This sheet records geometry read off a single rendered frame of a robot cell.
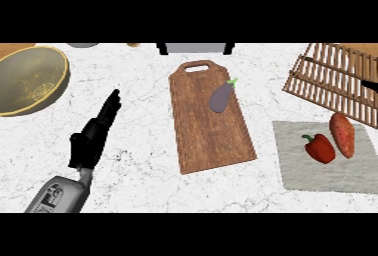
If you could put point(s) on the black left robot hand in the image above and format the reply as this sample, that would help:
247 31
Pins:
93 133

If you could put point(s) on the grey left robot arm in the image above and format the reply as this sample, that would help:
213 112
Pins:
60 196

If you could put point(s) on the red bell pepper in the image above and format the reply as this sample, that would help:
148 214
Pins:
320 149

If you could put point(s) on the grey cloth placemat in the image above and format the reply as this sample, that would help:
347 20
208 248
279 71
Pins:
319 176

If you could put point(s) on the wooden slatted tiered shelf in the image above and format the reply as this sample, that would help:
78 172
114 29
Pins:
334 83

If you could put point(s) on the grey bowl with yellow rim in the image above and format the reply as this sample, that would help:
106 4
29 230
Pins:
29 80

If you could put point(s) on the brown wooden cutting board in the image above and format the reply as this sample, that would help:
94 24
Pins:
208 123

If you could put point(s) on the small grey round object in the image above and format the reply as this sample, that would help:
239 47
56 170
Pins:
83 44

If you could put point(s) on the small tan object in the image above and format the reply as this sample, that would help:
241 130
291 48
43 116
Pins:
133 44

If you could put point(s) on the purple eggplant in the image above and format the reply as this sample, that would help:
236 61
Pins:
220 97

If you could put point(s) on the brown wooden object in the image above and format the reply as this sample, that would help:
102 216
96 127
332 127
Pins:
12 48

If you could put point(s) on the grey and black appliance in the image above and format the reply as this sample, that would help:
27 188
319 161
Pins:
195 48

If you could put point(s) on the orange sweet potato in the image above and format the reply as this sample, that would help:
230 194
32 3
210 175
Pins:
343 135

